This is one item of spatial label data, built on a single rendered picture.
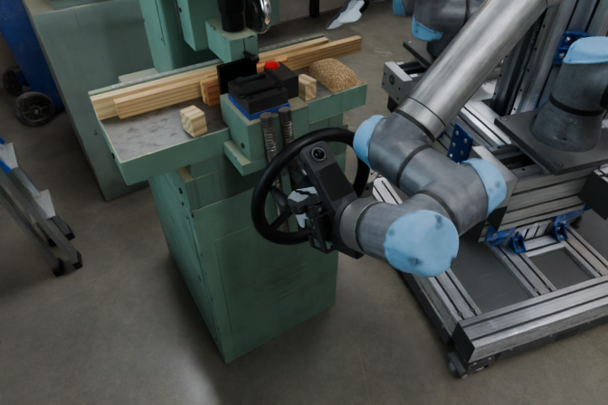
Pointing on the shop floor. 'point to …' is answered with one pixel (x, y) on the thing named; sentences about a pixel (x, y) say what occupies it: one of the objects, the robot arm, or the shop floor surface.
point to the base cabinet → (243, 267)
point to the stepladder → (42, 212)
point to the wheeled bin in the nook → (24, 52)
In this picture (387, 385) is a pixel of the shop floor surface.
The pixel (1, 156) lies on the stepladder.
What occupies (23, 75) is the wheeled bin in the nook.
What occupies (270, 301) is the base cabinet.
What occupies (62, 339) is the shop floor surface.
